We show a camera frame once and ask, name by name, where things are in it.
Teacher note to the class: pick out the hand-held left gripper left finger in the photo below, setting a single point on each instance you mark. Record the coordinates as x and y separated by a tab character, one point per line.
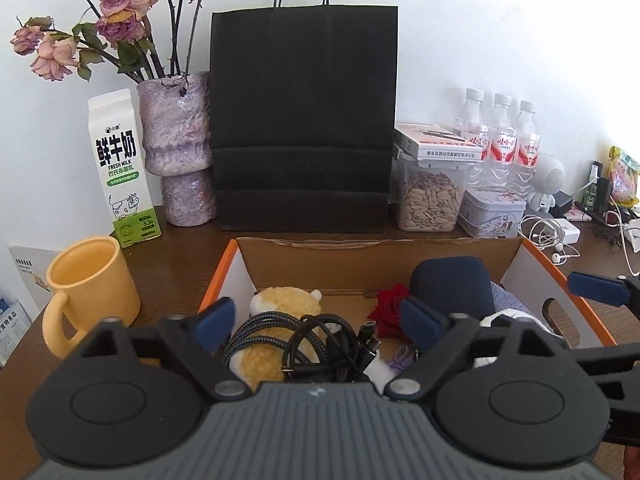
215	325

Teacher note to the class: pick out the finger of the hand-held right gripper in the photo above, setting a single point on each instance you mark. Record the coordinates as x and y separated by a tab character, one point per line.
592	285
610	357

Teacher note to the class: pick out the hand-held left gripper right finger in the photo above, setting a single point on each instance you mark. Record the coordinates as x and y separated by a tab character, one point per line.
420	322

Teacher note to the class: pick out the red rose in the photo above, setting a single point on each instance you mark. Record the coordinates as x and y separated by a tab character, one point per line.
390	310

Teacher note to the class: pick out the navy fabric pouch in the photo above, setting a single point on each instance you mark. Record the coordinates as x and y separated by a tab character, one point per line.
450	285

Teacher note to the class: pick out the yellow white plush toy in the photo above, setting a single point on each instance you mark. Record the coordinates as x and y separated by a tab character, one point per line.
280	305

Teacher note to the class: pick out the white plastic bag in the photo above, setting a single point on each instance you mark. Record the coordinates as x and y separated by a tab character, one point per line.
505	317

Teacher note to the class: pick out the red cardboard box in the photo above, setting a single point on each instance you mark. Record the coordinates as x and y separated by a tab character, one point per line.
350	265

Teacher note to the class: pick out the white earphones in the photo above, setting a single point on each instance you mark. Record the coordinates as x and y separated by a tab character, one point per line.
556	256

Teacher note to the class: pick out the white charger block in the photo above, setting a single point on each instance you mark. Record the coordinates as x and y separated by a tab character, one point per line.
567	230

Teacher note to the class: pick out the pink flat item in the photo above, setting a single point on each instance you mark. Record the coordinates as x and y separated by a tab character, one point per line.
590	215

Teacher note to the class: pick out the black power adapter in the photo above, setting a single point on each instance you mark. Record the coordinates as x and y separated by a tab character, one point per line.
564	203

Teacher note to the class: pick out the small green label bottle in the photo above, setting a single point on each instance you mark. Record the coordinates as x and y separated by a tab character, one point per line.
592	195

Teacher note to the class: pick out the yellow pink snack packet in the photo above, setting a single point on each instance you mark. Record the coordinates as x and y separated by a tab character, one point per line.
625	175

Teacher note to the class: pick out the white round speaker figure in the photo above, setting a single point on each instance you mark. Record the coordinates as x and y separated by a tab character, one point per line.
547	175

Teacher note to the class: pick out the clear seed container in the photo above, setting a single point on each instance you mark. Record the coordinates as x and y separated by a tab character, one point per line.
430	200

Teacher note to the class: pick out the printed tin box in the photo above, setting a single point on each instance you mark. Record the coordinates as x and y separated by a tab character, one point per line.
492	210

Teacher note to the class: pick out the yellow mug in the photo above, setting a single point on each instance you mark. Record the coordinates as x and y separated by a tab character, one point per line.
95	285

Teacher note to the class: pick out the clear water bottle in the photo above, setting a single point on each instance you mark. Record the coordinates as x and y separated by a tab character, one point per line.
501	135
470	115
527	145

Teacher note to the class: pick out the flat white red box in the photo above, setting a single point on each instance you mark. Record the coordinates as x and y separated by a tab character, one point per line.
440	142

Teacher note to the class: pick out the white milk carton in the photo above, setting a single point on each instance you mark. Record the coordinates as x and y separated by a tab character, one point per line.
120	160

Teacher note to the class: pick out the white board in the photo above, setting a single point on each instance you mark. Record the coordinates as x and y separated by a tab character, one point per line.
25	265

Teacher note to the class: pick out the blue booklets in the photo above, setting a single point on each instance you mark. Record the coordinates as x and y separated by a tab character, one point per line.
12	330

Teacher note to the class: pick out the purple textured vase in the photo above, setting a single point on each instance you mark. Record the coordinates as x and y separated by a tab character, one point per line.
175	125

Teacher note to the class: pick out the black paper bag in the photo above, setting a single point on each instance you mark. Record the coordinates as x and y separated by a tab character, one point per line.
300	110

